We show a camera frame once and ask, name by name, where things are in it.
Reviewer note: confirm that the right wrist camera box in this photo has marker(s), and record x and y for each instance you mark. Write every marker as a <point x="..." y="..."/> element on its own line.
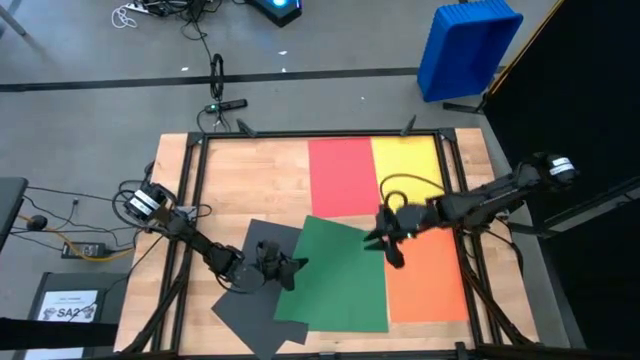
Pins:
<point x="395" y="256"/>

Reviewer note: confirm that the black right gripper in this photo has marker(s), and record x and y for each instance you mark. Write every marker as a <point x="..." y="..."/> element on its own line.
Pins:
<point x="405" y="222"/>

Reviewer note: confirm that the black USB hub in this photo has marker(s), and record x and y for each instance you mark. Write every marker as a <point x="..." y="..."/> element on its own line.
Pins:
<point x="230" y="105"/>

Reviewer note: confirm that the yellow paper sheet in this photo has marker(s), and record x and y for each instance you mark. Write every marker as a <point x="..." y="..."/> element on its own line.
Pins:
<point x="405" y="155"/>

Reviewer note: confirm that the black computer with lights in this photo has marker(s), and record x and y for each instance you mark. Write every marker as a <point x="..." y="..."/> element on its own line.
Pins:
<point x="280" y="15"/>

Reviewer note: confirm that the black partition panel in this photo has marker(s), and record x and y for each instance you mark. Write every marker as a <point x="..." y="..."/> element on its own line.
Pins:
<point x="575" y="100"/>

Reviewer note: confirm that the black furniture corner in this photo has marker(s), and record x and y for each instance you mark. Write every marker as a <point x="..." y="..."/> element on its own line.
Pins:
<point x="10" y="210"/>

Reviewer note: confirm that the green paper sheet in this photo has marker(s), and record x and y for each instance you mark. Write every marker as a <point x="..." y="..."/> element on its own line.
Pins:
<point x="360" y="320"/>
<point x="330" y="270"/>

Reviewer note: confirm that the black case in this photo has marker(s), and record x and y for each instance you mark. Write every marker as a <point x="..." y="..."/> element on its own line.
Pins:
<point x="45" y="280"/>

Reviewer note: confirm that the red paper sheet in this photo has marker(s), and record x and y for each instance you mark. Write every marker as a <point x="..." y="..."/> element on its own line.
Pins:
<point x="342" y="175"/>

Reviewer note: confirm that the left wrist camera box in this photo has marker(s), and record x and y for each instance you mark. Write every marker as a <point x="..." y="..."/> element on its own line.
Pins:
<point x="288" y="281"/>

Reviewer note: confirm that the orange paper sheet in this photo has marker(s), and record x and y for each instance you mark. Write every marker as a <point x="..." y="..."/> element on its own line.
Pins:
<point x="430" y="285"/>

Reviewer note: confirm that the grey metal leg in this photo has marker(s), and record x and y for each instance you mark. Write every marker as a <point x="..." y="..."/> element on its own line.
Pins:
<point x="15" y="24"/>

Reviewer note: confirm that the black aluminium table frame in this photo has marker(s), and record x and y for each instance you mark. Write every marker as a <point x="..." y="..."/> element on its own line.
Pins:
<point x="320" y="134"/>

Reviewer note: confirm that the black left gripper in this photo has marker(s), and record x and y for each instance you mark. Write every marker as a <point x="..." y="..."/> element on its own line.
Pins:
<point x="272" y="262"/>

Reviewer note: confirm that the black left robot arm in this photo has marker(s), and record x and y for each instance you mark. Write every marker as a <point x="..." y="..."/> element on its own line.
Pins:
<point x="200" y="242"/>

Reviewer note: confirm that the white SA2 label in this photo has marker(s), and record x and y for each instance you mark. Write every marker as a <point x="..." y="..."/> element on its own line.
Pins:
<point x="67" y="302"/>

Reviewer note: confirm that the black round plug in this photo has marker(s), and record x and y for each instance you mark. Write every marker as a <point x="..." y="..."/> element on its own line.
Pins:
<point x="37" y="223"/>

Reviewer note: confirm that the white power strip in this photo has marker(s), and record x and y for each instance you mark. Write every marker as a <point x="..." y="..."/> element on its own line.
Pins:
<point x="136" y="7"/>

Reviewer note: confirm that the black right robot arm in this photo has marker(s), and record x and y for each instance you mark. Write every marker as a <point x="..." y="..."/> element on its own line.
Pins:
<point x="480" y="202"/>

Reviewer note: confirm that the blue plastic bin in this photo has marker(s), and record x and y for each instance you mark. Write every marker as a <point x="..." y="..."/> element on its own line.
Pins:
<point x="465" y="55"/>

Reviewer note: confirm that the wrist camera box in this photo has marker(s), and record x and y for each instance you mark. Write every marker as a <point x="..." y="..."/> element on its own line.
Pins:
<point x="395" y="256"/>
<point x="288" y="281"/>

